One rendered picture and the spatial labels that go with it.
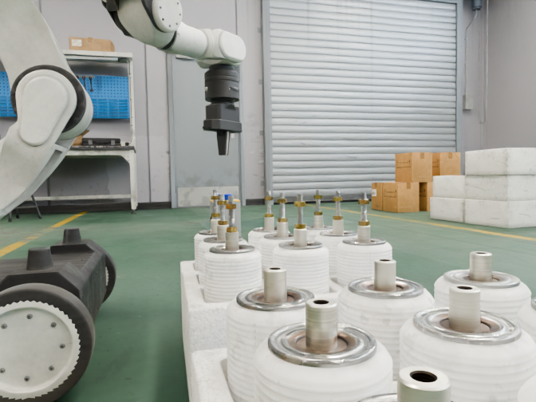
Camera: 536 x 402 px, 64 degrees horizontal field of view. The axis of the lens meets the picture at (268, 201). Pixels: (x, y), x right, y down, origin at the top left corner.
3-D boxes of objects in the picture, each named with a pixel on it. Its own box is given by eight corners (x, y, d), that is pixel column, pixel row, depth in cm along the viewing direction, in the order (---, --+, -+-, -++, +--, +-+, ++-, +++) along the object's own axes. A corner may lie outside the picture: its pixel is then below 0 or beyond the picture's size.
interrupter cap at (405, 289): (369, 305, 40) (369, 297, 40) (336, 285, 47) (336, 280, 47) (439, 297, 42) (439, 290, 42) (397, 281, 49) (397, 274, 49)
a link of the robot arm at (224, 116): (221, 127, 103) (220, 76, 102) (191, 130, 108) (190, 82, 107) (251, 132, 113) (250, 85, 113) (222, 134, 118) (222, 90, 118)
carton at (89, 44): (75, 57, 522) (74, 43, 521) (114, 58, 531) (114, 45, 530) (69, 50, 494) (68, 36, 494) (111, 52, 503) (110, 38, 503)
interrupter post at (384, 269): (380, 296, 43) (380, 263, 43) (368, 289, 45) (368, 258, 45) (401, 293, 44) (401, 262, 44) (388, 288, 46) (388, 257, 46)
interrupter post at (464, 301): (462, 336, 32) (462, 293, 32) (440, 326, 34) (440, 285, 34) (489, 333, 32) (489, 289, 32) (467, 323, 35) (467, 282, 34)
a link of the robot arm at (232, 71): (226, 79, 104) (225, 30, 103) (191, 84, 109) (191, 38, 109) (251, 87, 113) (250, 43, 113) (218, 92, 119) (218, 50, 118)
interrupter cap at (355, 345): (285, 380, 26) (285, 368, 26) (256, 335, 33) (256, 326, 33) (399, 363, 27) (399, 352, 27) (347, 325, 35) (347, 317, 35)
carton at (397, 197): (419, 211, 435) (419, 182, 433) (398, 212, 429) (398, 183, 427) (403, 210, 464) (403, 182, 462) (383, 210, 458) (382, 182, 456)
